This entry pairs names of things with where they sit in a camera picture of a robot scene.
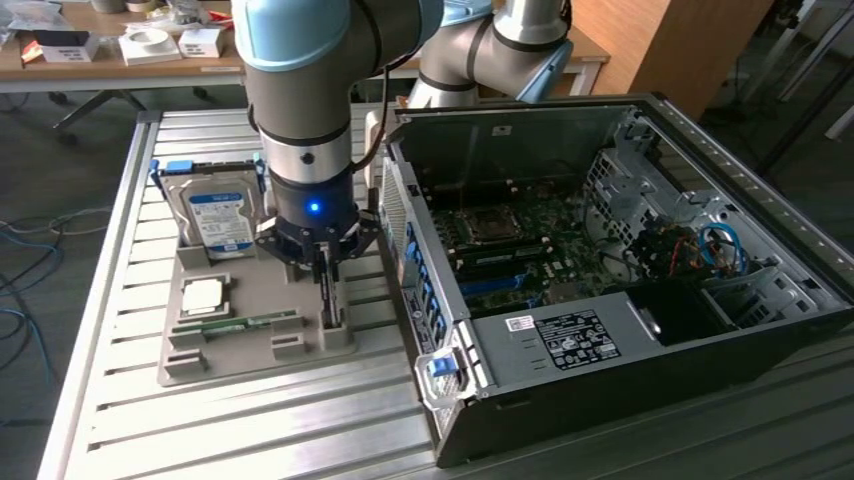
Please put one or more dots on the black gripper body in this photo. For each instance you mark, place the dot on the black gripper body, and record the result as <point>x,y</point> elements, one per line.
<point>313,210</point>

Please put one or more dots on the black Nvidia graphics card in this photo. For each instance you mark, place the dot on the black Nvidia graphics card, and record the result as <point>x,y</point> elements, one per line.
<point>328,300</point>

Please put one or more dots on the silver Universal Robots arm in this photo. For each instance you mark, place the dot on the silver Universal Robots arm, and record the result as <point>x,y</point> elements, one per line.
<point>293,100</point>

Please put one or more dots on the grey parts rack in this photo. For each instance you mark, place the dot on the grey parts rack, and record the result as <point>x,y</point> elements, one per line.
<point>253,300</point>

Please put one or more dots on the hard disk in blue carrier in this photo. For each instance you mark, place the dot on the hard disk in blue carrier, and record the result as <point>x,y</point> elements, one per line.
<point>213,215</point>

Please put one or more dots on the silver CPU chip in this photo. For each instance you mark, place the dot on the silver CPU chip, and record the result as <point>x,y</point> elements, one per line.
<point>202,297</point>

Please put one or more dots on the green RAM stick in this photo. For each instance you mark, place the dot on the green RAM stick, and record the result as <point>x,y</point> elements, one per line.
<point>233,325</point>

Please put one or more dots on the metal CPU socket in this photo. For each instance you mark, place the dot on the metal CPU socket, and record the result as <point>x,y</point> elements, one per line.
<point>492,225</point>

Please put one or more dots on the blue expansion slot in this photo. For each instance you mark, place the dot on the blue expansion slot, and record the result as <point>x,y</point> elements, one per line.
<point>493,286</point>

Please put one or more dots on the blue case release latch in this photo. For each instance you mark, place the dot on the blue case release latch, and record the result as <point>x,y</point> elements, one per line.
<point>441,366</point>

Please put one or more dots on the grey power supply unit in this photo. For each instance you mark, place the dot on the grey power supply unit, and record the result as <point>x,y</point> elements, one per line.
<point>520,345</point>

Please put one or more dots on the green motherboard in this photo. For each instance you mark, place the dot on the green motherboard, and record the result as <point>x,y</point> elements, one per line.
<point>573,270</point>

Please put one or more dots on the silver chipset heatsink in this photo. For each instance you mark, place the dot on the silver chipset heatsink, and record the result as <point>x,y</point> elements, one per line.
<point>564,293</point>

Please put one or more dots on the white labelled box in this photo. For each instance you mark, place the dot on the white labelled box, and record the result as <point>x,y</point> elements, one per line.
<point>200,44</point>

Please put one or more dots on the silver perforated metal cage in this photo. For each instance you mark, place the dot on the silver perforated metal cage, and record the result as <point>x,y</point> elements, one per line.
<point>620,200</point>

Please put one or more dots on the grey metal furniture leg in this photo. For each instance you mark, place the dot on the grey metal furniture leg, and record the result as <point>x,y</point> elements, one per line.
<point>93,107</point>

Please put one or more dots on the white open cardboard box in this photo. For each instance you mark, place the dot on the white open cardboard box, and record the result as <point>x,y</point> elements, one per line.
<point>149,54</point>

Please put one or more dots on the orange packet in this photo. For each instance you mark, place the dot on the orange packet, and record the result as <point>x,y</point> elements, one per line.
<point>218,16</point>

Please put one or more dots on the wooden desk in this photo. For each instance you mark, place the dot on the wooden desk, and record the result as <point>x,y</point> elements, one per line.
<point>106,69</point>

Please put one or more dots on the white tape roll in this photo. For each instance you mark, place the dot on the white tape roll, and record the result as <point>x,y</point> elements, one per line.
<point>136,40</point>

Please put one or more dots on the crumpled white packaging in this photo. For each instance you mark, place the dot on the crumpled white packaging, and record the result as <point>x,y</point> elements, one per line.
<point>173,15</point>

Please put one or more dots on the beige tape roll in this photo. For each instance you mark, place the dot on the beige tape roll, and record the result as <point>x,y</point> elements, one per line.
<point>141,5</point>

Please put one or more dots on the white box with black inside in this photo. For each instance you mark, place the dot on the white box with black inside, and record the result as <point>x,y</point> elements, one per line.
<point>66,50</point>

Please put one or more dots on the grey cup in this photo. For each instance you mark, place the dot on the grey cup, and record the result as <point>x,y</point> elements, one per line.
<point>108,6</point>

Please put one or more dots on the black open PC case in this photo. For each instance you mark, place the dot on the black open PC case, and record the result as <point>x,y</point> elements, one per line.
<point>667,370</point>

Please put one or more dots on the red brown small box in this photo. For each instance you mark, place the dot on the red brown small box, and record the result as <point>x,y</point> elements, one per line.
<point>29,52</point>

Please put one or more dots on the clear plastic bag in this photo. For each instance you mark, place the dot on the clear plastic bag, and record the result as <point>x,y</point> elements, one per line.
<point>29,15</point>

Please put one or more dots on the silver metal disk bay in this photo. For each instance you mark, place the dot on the silver metal disk bay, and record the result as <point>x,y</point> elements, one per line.
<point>767,300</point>

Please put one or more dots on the wooden cabinet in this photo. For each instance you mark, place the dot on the wooden cabinet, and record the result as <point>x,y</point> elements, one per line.
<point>700,50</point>

